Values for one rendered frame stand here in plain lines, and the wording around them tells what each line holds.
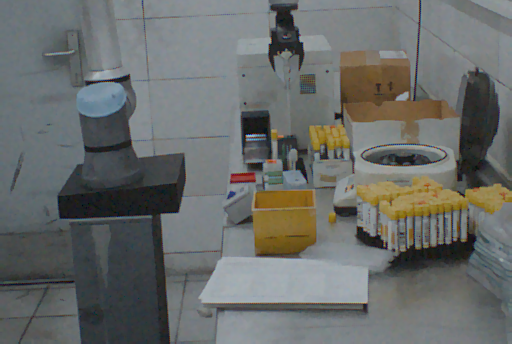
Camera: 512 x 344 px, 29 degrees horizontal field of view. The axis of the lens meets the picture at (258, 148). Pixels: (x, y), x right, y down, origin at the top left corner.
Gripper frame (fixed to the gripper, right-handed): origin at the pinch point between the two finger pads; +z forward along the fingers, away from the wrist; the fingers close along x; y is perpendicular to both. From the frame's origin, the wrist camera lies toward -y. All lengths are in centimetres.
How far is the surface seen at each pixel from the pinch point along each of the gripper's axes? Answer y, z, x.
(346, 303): -81, 25, -5
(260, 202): -38.3, 18.5, 8.6
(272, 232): -51, 21, 7
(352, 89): 70, 16, -24
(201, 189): 164, 76, 32
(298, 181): -32.2, 15.9, -0.2
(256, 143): 21.0, 20.1, 8.4
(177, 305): 129, 114, 43
